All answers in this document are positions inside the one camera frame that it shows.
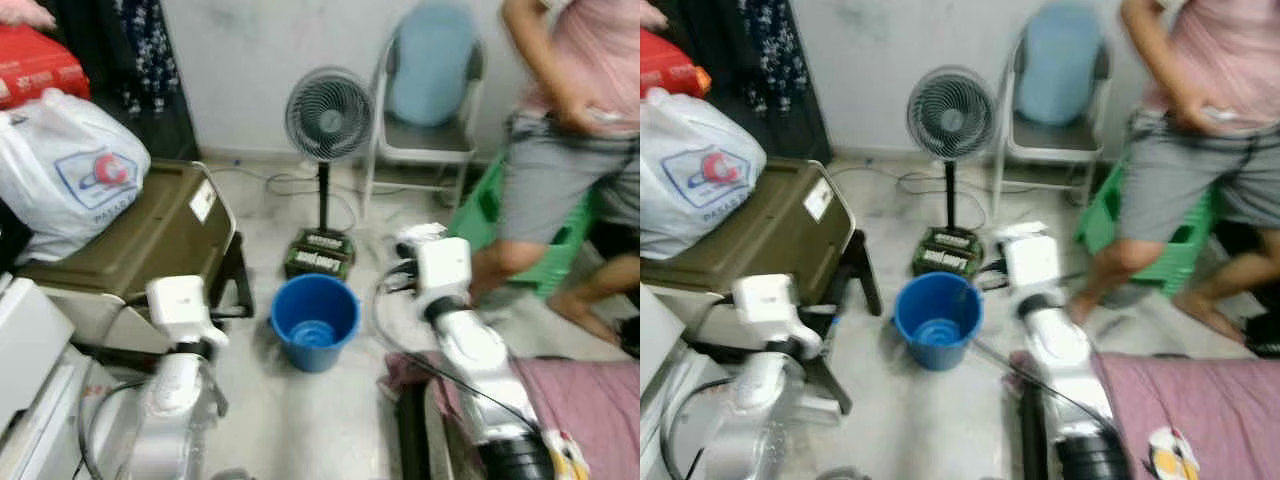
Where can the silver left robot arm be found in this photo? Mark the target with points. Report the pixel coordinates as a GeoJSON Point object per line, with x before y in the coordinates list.
{"type": "Point", "coordinates": [745, 420]}
{"type": "Point", "coordinates": [175, 420]}

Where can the blue plastic bucket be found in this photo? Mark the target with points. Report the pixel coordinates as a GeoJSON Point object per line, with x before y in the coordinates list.
{"type": "Point", "coordinates": [315, 320]}
{"type": "Point", "coordinates": [938, 320]}

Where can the black metal stand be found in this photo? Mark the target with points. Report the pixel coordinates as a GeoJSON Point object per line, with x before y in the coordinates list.
{"type": "Point", "coordinates": [240, 275]}
{"type": "Point", "coordinates": [862, 270]}

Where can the white metal chair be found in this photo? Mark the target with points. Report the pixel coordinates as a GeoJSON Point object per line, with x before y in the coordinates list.
{"type": "Point", "coordinates": [1050, 140]}
{"type": "Point", "coordinates": [420, 140]}

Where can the black standing fan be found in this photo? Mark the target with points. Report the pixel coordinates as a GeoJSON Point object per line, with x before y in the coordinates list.
{"type": "Point", "coordinates": [330, 115]}
{"type": "Point", "coordinates": [952, 115]}

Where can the person in grey shorts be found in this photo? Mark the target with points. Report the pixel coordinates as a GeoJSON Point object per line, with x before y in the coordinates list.
{"type": "Point", "coordinates": [1190, 150]}
{"type": "Point", "coordinates": [570, 150]}

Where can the light blue cushion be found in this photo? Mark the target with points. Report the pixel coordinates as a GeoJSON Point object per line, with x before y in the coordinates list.
{"type": "Point", "coordinates": [1058, 60]}
{"type": "Point", "coordinates": [430, 65]}

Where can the olive lidded storage box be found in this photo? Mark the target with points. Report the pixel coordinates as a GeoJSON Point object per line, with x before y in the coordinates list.
{"type": "Point", "coordinates": [140, 240]}
{"type": "Point", "coordinates": [770, 235]}

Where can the pink penguin print blanket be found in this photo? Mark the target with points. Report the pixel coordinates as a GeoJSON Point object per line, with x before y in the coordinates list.
{"type": "Point", "coordinates": [590, 410]}
{"type": "Point", "coordinates": [1210, 410]}

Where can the white appliance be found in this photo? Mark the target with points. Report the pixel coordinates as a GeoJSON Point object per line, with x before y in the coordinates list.
{"type": "Point", "coordinates": [30, 360]}
{"type": "Point", "coordinates": [665, 380]}

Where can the dark floral garment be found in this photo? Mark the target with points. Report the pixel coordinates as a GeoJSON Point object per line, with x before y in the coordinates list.
{"type": "Point", "coordinates": [140, 60]}
{"type": "Point", "coordinates": [775, 60]}

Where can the white printed plastic bag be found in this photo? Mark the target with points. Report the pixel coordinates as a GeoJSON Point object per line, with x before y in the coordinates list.
{"type": "Point", "coordinates": [700, 170]}
{"type": "Point", "coordinates": [60, 170]}

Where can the red box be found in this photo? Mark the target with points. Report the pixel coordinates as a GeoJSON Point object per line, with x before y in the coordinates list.
{"type": "Point", "coordinates": [35, 65]}
{"type": "Point", "coordinates": [665, 65]}

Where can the pink cloth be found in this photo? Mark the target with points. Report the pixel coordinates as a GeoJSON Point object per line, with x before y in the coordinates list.
{"type": "Point", "coordinates": [652, 12]}
{"type": "Point", "coordinates": [25, 12]}

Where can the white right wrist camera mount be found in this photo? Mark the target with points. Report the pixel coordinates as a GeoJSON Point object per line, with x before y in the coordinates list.
{"type": "Point", "coordinates": [1033, 262]}
{"type": "Point", "coordinates": [445, 265]}

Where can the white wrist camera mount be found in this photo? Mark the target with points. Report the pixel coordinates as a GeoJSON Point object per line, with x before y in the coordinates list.
{"type": "Point", "coordinates": [445, 265]}
{"type": "Point", "coordinates": [775, 305]}
{"type": "Point", "coordinates": [1033, 262]}
{"type": "Point", "coordinates": [185, 305]}

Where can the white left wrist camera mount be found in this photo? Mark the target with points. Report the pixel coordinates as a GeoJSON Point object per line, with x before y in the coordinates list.
{"type": "Point", "coordinates": [775, 305]}
{"type": "Point", "coordinates": [185, 305]}

